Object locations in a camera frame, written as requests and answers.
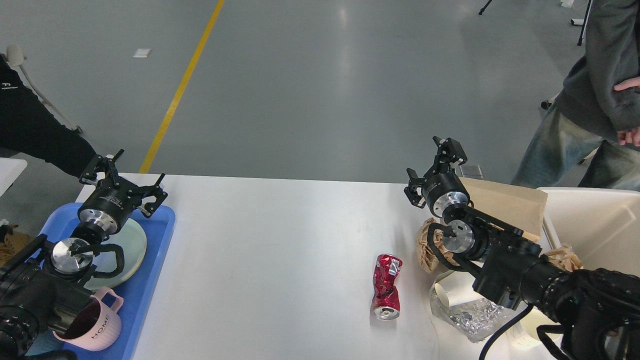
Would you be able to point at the white plastic bin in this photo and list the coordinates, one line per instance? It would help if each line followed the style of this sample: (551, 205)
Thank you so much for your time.
(602, 226)

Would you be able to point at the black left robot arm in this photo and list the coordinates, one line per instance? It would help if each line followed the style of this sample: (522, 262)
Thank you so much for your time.
(43, 286)

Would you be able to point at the black tripod stand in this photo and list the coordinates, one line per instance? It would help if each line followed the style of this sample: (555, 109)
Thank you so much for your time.
(582, 23)

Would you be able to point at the white office chair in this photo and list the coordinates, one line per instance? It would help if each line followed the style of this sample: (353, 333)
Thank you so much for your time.
(546, 104)

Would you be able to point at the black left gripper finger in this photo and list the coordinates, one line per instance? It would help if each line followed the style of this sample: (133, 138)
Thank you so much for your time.
(102, 173)
(148, 198)

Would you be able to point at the white paper cup lower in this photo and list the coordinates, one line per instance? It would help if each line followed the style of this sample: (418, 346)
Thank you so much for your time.
(532, 321)

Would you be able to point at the crushed red soda can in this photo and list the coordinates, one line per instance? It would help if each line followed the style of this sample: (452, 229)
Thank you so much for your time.
(385, 302)

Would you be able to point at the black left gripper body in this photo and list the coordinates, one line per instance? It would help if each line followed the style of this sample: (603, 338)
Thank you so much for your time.
(109, 207)

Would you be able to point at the white paper cup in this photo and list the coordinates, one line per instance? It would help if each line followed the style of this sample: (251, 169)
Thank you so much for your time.
(456, 291)
(532, 321)

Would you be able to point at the blue plastic tray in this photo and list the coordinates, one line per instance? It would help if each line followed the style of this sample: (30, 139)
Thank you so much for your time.
(137, 293)

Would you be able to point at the pink mug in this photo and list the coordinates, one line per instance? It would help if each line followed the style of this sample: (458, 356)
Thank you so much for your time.
(98, 325)

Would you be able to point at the person in grey hoodie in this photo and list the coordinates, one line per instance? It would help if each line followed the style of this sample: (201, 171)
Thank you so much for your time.
(598, 110)

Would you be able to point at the person in black clothes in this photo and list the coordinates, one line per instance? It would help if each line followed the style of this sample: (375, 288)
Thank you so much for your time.
(27, 127)

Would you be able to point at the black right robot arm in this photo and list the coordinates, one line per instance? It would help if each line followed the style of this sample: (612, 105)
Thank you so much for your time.
(595, 313)

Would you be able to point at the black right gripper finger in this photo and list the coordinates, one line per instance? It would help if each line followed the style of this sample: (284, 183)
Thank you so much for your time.
(412, 189)
(450, 153)

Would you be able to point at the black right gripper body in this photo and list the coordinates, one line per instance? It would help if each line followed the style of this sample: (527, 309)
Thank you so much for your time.
(442, 191)

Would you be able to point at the brown paper bag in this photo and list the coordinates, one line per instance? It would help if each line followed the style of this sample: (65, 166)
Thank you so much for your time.
(521, 207)

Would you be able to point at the light green plate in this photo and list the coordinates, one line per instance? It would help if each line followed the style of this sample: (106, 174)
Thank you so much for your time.
(133, 241)

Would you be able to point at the crumpled clear plastic wrap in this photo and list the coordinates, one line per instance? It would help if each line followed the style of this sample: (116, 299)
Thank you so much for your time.
(477, 320)

